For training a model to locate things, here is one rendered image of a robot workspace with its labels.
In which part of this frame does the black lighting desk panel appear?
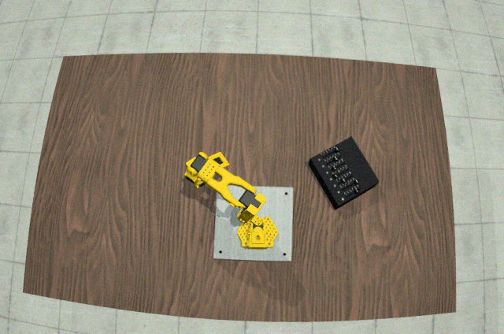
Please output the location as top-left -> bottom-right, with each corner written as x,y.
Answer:
308,136 -> 379,210

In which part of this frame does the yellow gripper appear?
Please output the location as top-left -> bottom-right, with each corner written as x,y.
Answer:
186,152 -> 229,188

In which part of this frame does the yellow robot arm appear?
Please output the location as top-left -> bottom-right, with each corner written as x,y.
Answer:
184,152 -> 278,247

